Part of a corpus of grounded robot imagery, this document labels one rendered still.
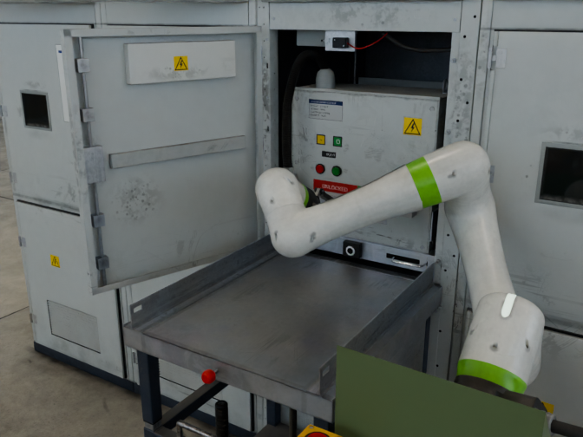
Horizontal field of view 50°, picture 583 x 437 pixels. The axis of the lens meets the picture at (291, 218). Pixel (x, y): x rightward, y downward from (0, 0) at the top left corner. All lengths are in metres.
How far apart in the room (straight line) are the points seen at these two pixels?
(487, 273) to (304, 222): 0.43
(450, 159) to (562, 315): 0.60
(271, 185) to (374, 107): 0.53
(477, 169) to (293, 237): 0.44
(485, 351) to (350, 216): 0.45
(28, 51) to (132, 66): 1.07
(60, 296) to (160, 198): 1.26
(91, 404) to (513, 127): 2.10
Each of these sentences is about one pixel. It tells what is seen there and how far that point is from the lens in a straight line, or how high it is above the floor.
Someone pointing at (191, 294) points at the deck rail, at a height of 0.85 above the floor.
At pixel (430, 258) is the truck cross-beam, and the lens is 1.94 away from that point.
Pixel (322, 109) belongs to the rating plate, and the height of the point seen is 1.33.
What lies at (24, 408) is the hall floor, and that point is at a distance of 3.04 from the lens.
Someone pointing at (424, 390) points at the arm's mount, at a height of 1.02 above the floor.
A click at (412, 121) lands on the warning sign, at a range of 1.87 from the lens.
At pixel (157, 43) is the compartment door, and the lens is 1.85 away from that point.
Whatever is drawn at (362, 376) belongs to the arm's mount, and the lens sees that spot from 1.15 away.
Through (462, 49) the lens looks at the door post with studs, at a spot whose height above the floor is 1.53.
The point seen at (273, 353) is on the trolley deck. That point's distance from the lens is 1.53.
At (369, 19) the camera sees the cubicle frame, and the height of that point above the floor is 1.60.
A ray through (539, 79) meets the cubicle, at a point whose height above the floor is 1.46.
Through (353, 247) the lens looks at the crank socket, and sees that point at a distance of 2.01.
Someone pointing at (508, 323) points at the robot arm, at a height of 1.07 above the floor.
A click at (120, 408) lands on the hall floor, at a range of 2.91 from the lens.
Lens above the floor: 1.62
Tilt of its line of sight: 18 degrees down
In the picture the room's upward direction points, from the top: straight up
